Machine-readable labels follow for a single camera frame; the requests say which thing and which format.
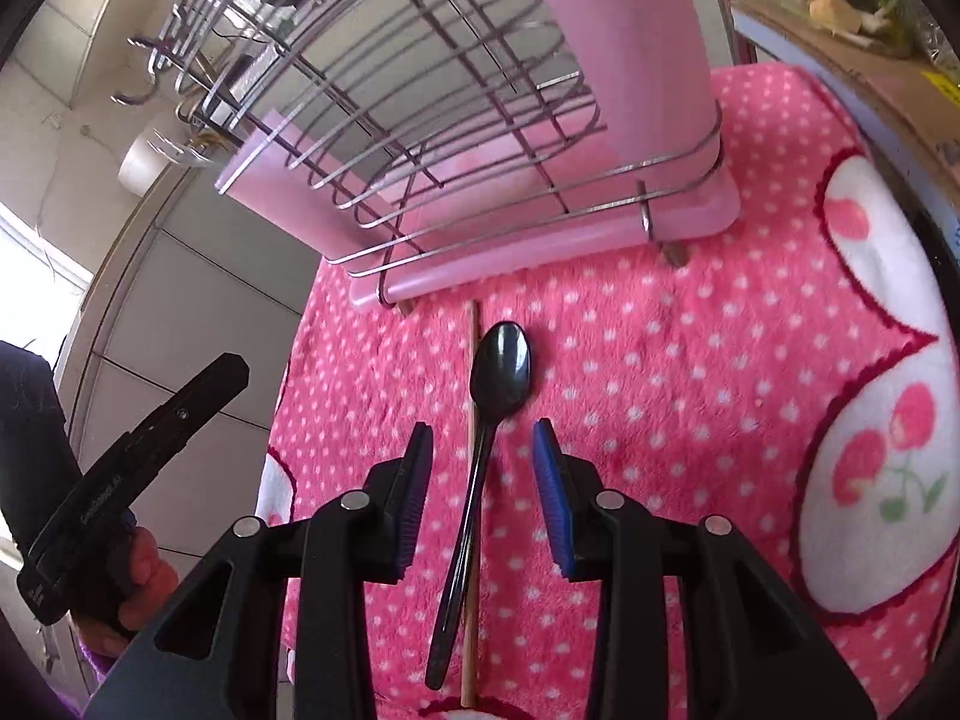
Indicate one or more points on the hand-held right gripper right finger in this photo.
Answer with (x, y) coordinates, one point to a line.
(551, 495)

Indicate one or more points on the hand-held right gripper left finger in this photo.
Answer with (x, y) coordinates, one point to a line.
(416, 487)

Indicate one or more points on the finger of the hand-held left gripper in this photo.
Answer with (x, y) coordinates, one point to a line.
(195, 405)

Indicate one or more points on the black plastic spoon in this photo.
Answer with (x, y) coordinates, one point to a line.
(502, 367)

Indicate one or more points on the pink perforated plastic cup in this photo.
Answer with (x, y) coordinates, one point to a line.
(622, 52)

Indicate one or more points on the person's left forearm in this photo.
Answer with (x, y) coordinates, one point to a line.
(30, 420)

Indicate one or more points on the person's left hand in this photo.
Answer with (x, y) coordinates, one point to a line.
(150, 577)

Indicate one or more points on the pale green kitchen cabinet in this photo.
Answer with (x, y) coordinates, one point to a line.
(187, 315)

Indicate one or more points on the wooden chopstick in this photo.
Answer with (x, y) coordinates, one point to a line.
(472, 345)

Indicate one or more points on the purple garment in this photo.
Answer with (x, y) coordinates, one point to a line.
(94, 671)

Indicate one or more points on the pink polka dot blanket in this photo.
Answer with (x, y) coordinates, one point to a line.
(675, 390)

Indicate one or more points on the window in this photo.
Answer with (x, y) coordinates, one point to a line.
(37, 277)

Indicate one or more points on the pink plastic drip tray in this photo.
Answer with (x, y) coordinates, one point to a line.
(525, 255)

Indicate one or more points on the white rice cooker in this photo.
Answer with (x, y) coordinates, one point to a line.
(146, 165)

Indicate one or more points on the cardboard box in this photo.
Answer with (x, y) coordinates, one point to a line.
(840, 67)

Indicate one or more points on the green onions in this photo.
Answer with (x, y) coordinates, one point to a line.
(877, 7)

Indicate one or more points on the white wall cabinet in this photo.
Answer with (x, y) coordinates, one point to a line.
(82, 22)

